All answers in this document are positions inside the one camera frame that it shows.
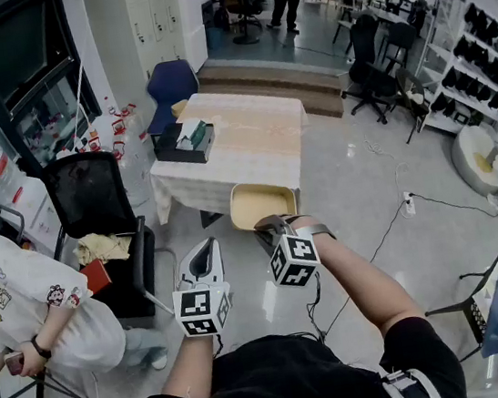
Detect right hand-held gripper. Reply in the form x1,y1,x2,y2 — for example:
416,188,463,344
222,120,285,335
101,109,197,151
251,206,343,293

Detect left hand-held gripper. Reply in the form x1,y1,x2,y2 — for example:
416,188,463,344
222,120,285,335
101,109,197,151
164,235,237,341

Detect beige plastic tray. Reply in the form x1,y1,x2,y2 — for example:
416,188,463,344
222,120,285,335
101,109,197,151
226,176,300,236

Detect person's right forearm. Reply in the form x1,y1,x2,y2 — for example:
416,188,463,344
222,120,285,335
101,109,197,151
304,216,430,346

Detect person's left forearm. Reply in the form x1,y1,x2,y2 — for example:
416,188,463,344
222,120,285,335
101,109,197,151
152,330,224,398

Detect table with beige tablecloth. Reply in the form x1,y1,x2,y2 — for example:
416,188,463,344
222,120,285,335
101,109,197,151
138,77,320,227

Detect crumpled beige cloth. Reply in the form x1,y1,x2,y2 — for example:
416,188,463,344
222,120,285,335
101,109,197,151
71,227,136,269

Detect red box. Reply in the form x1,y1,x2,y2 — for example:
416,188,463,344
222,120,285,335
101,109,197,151
77,256,116,298

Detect black rectangular box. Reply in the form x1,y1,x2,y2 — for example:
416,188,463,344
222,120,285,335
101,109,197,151
148,116,219,171

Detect green and white tissue pack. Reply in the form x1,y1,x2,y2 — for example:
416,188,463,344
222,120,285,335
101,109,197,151
171,118,211,153

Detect black mesh office chair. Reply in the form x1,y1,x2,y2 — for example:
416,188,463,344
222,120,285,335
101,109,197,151
37,140,186,330

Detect group of clear water jugs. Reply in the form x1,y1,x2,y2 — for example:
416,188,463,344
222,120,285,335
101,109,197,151
48,99,159,218

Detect white power strip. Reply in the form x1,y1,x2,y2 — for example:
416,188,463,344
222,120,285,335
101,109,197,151
401,189,419,219

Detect person's black shirt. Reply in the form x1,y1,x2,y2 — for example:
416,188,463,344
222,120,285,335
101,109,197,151
104,308,469,398

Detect wooden step platform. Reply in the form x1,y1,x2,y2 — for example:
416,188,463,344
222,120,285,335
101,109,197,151
194,41,350,138

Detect white water dispenser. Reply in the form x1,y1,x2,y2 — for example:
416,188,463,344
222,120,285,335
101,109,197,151
0,172,66,257

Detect blue chair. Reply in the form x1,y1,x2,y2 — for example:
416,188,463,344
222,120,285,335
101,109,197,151
137,56,207,138

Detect black swivel office chair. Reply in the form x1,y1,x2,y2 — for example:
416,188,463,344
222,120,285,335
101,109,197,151
330,9,405,131

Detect black folding chair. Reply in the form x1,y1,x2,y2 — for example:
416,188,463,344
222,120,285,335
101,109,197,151
415,240,498,367

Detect white shelf rack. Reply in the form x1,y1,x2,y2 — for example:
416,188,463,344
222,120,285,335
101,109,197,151
402,0,498,156

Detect white lockers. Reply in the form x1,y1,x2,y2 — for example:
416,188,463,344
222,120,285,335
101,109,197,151
124,0,190,69

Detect black framed window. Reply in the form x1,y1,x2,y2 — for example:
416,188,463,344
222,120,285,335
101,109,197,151
0,0,108,170

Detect rows of black gadgets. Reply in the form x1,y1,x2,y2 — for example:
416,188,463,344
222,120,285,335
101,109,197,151
415,0,498,136

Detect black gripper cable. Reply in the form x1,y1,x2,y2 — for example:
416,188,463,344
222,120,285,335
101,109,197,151
299,270,330,343

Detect white floor cable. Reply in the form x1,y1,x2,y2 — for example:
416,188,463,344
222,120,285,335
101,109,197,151
361,128,415,201

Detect black floor cable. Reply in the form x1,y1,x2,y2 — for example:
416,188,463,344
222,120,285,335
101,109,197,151
303,183,498,339

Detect white chest strap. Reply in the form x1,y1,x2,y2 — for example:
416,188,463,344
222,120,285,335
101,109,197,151
377,362,445,398

